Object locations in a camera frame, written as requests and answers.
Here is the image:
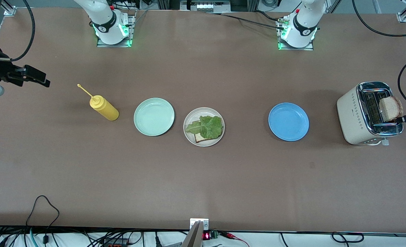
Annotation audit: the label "bread slice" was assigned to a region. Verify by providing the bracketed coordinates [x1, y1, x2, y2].
[195, 132, 221, 144]
[379, 96, 404, 122]

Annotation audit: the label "yellow squeeze bottle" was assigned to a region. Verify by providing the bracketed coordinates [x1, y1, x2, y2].
[77, 84, 120, 121]

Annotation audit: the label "beige plate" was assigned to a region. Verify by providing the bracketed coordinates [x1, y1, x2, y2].
[183, 107, 225, 147]

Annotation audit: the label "green lettuce leaf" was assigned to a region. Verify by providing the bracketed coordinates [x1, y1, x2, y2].
[185, 115, 223, 140]

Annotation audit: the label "pale green plate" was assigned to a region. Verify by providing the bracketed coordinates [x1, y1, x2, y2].
[134, 98, 175, 137]

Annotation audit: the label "blue plate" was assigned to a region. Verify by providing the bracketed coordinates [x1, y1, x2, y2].
[268, 103, 310, 142]

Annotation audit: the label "cream chrome toaster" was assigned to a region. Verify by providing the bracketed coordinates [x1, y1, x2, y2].
[337, 81, 404, 146]

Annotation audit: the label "white electronic device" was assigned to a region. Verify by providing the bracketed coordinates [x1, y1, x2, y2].
[180, 0, 231, 13]

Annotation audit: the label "red clip lead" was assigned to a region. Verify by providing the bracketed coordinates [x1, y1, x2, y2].
[219, 231, 251, 247]

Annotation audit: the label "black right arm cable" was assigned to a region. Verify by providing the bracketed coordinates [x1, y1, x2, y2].
[10, 0, 36, 62]

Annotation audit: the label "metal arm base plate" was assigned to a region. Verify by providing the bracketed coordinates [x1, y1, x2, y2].
[96, 10, 137, 48]
[277, 16, 315, 51]

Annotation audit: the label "black base connector cable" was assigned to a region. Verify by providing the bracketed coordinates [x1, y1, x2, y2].
[131, 9, 150, 26]

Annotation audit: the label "black coiled cable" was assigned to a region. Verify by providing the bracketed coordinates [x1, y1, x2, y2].
[331, 232, 365, 244]

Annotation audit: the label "black looped cable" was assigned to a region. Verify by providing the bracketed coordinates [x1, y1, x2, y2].
[25, 195, 60, 245]

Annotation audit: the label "black table cable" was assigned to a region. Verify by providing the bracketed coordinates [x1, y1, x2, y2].
[206, 10, 287, 31]

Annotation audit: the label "aluminium camera post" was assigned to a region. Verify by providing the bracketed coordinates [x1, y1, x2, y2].
[181, 218, 210, 247]

